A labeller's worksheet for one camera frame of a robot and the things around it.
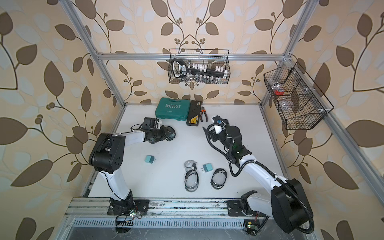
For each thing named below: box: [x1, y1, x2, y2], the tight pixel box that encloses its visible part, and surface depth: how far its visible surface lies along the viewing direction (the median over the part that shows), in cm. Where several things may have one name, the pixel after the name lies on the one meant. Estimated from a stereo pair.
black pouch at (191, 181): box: [184, 169, 200, 193], surface depth 84 cm
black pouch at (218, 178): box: [210, 168, 228, 190], surface depth 85 cm
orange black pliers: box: [200, 106, 208, 123], surface depth 118 cm
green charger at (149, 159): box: [144, 155, 156, 164], surface depth 92 cm
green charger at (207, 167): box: [201, 163, 213, 173], surface depth 88 cm
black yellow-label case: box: [186, 100, 202, 127], surface depth 114 cm
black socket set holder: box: [172, 58, 228, 83], surface depth 86 cm
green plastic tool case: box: [155, 97, 191, 121], surface depth 114 cm
